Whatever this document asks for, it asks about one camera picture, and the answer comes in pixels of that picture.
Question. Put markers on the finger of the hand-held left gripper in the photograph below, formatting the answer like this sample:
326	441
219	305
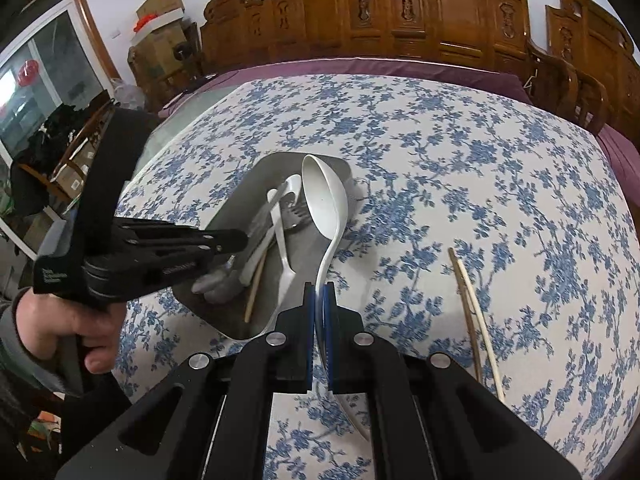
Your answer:
220	240
150	272

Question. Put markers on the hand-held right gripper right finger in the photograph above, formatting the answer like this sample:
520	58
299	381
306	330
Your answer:
331	310

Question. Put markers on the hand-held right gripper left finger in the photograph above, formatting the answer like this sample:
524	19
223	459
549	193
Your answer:
309	310

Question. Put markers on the metal spoon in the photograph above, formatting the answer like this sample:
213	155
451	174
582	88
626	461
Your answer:
215	285

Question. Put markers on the white plastic fork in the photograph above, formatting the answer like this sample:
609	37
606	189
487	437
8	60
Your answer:
286	265

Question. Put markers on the metal tray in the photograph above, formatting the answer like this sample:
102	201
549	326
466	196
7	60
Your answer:
300	255

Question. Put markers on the light bamboo chopstick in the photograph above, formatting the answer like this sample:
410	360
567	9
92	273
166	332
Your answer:
482	330
254	292

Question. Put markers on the metal fork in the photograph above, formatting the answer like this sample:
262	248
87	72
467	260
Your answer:
297	217

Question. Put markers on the small white plastic spoon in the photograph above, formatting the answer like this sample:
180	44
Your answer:
292	190

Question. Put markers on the large white spoon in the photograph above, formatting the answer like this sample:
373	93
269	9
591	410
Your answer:
322	195

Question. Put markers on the person's left hand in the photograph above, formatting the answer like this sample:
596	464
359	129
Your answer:
65	317

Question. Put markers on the wooden chair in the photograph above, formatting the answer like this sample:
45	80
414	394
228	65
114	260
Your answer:
565	85
82	145

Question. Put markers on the clear plastic bag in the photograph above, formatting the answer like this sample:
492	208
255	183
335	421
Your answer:
127	95

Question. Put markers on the glass sliding door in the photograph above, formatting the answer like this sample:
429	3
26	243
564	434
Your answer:
55	65

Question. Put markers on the large cardboard box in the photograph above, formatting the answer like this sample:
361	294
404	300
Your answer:
160	55

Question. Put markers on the red window decoration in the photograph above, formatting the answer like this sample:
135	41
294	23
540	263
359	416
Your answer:
29	72

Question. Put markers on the dark brown chopstick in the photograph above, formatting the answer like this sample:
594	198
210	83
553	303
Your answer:
467	315

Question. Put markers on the white box with red print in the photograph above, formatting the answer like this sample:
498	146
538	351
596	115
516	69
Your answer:
157	27

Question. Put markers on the brown cardboard box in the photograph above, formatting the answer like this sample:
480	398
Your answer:
160	5

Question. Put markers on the blue floral tablecloth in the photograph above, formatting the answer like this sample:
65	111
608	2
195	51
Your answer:
450	160

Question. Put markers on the carved wooden bench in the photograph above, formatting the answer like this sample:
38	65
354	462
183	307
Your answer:
450	15
595	45

